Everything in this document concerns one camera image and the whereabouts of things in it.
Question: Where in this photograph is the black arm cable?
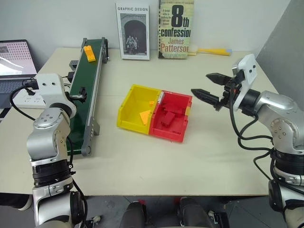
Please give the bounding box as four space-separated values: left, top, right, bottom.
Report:
66 136 87 225
228 104 276 182

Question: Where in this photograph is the black power cable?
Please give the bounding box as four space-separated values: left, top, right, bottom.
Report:
10 86 36 121

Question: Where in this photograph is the Graphic Design book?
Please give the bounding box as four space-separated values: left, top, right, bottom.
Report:
114 0 151 61

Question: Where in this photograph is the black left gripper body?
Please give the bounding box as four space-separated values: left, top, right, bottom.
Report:
65 92 83 101

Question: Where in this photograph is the red toy brick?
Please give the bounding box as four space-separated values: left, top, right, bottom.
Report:
161 111 176 127

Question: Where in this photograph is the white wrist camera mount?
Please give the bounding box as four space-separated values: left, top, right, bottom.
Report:
36 73 70 110
231 54 258 113

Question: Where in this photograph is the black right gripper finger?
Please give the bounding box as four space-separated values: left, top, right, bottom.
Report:
190 88 220 107
205 73 230 86

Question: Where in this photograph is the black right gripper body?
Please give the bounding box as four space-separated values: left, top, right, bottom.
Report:
213 70 246 112

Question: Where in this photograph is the black and white shoe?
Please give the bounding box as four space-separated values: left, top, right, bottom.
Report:
0 192 33 211

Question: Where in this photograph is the red plastic bin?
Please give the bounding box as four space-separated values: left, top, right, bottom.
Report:
149 90 193 144

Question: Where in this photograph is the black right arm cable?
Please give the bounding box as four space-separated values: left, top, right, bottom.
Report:
228 104 276 182

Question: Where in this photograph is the yellow handled white brush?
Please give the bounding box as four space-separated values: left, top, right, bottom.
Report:
188 44 233 57

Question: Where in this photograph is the grey laptop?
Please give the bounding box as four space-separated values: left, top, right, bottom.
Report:
0 39 38 109

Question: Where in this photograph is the yellow plastic bin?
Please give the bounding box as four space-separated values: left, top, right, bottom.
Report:
116 84 160 136

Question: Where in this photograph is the long orange toy brick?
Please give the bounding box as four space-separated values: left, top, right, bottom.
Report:
83 45 96 63

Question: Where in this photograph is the dark rounded shape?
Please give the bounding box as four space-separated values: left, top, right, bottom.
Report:
119 200 147 228
177 197 208 228

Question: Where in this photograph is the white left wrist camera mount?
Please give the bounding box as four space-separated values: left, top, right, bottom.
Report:
36 73 70 110

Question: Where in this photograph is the green conveyor belt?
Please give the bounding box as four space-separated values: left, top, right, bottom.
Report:
66 37 111 157

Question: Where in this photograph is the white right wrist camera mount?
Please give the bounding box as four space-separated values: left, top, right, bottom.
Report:
231 54 258 113

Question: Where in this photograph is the orange triangular toy block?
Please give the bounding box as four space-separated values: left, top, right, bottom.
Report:
139 110 152 126

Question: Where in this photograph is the white power strip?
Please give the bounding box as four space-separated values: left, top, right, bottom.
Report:
15 89 47 106

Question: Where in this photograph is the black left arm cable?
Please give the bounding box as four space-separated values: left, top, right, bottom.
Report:
66 136 87 225

